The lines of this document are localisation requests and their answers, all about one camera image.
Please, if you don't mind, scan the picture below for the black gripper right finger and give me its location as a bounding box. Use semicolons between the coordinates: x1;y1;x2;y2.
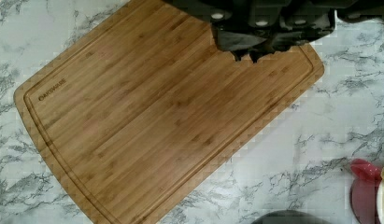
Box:
249;18;335;63

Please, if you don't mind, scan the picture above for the bamboo cutting board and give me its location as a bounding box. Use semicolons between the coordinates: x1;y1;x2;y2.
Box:
14;0;324;224

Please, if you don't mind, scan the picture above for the red plastic toy piece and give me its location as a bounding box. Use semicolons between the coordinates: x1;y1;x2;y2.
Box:
349;159;381;224

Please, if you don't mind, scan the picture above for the grey rounded tray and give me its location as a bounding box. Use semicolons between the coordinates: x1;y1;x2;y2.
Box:
251;210;331;224

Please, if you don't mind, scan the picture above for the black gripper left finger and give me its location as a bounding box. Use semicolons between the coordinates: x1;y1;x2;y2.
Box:
211;20;268;62

